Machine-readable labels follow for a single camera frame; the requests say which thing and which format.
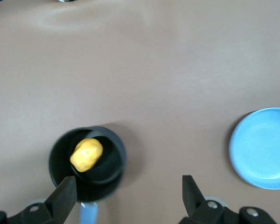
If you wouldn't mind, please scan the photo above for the blue round plate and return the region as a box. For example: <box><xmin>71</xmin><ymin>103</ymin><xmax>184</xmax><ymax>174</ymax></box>
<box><xmin>229</xmin><ymin>107</ymin><xmax>280</xmax><ymax>190</ymax></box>

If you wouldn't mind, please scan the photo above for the dark pot with blue handle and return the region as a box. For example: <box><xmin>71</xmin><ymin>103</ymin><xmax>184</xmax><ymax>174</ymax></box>
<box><xmin>48</xmin><ymin>126</ymin><xmax>127</xmax><ymax>224</ymax></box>

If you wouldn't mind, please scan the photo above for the yellow potato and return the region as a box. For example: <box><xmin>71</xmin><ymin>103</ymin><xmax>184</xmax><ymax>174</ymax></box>
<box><xmin>70</xmin><ymin>138</ymin><xmax>104</xmax><ymax>173</ymax></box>

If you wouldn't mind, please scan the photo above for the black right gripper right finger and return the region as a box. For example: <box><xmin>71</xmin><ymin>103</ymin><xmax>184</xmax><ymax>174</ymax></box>
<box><xmin>178</xmin><ymin>175</ymin><xmax>278</xmax><ymax>224</ymax></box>

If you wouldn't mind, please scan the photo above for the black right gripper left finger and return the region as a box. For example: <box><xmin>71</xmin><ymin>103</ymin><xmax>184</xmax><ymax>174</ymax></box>
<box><xmin>0</xmin><ymin>175</ymin><xmax>78</xmax><ymax>224</ymax></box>

